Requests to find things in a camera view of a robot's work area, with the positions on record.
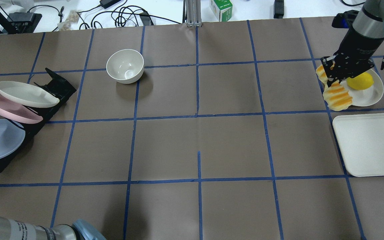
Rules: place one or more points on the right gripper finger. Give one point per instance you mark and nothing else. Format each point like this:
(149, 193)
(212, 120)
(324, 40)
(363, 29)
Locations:
(341, 78)
(330, 80)

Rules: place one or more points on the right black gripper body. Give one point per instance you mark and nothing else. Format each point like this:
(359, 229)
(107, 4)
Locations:
(360, 45)

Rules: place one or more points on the striped bread loaf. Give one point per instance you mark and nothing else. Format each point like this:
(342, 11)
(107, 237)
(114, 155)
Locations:
(336, 96)

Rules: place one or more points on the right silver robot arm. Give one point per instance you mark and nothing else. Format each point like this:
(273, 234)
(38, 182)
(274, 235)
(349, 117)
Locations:
(365, 34)

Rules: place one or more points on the white round plate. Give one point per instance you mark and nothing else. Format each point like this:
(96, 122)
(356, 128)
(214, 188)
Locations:
(369, 96)

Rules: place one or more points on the black plate rack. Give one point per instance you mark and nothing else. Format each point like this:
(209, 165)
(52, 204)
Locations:
(58, 87)

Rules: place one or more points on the cream plate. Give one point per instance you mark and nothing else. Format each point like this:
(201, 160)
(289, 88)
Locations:
(27, 94)

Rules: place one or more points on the pink plate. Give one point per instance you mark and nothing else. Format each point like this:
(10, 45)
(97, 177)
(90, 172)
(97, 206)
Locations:
(17, 112)

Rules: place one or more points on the yellow lemon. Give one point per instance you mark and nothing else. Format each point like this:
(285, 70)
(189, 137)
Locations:
(361, 82)

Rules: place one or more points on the white rectangular tray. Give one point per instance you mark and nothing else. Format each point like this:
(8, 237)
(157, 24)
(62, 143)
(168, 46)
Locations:
(361, 143)

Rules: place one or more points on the black power adapter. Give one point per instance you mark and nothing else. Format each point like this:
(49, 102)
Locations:
(278, 9)

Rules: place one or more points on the green white carton box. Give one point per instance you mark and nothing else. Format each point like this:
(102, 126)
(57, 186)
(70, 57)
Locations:
(222, 9)

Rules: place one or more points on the white bowl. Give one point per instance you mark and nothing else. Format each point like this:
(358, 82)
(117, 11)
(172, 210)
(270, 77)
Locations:
(125, 66)

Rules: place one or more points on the aluminium frame post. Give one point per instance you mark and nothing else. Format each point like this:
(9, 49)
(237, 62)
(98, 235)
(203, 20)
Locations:
(192, 13)

